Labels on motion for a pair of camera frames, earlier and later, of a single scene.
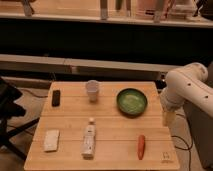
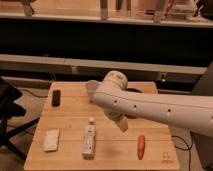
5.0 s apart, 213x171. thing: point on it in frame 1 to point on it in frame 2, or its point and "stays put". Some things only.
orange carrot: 141,146 stays put
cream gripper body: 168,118 to 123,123
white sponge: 51,140 stays put
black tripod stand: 10,109 stays put
